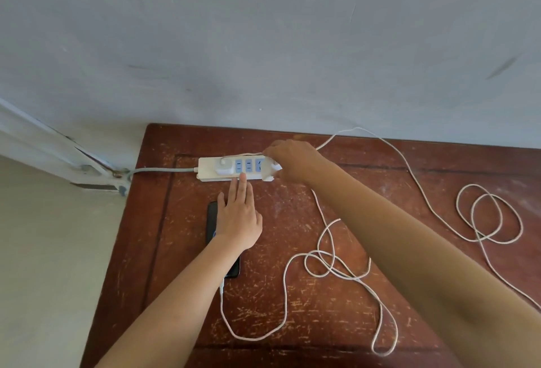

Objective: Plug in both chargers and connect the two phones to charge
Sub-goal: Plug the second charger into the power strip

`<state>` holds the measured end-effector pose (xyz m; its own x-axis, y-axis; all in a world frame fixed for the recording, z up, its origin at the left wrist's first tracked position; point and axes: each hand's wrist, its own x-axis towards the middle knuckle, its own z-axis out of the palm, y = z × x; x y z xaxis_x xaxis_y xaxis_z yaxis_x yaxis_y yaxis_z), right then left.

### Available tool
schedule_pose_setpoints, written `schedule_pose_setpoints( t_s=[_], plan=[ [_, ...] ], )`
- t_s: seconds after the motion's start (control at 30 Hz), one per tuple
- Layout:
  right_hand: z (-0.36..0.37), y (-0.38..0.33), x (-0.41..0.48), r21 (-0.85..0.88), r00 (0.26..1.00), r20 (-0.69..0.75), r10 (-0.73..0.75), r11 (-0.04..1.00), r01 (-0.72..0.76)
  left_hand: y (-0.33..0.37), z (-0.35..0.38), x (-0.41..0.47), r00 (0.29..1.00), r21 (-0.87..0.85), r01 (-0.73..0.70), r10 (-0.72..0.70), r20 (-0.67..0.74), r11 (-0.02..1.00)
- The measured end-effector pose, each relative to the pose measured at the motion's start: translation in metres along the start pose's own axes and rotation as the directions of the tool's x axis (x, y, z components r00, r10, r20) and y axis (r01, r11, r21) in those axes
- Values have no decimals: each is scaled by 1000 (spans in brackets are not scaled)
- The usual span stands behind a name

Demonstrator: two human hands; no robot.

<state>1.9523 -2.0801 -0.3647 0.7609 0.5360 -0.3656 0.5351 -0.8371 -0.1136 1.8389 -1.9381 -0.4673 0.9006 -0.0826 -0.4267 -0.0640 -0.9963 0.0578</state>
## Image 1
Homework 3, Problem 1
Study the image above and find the grey power strip cord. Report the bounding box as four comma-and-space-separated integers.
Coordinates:
120, 166, 199, 189

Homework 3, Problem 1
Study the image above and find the person's right forearm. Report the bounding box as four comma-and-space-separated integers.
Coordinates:
311, 159, 541, 368

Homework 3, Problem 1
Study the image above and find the person's left hand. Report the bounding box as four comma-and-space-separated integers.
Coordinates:
214, 172, 264, 252

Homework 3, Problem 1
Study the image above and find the black smartphone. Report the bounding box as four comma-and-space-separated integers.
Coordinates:
206, 201, 241, 279

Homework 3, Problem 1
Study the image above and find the person's left forearm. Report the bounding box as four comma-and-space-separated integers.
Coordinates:
95, 234, 250, 368

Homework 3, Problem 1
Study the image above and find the white power strip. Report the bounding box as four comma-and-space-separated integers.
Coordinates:
197, 155, 283, 183

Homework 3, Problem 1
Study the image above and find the person's right hand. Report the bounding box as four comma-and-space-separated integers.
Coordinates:
261, 139, 335, 185

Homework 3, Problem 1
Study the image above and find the white charger with cable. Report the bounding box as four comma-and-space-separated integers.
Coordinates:
314, 127, 541, 310
219, 152, 399, 357

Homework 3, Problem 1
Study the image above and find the brown wooden table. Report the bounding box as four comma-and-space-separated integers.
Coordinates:
80, 123, 541, 368

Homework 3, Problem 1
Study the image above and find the white wall conduit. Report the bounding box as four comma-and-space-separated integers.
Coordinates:
0, 97, 127, 193

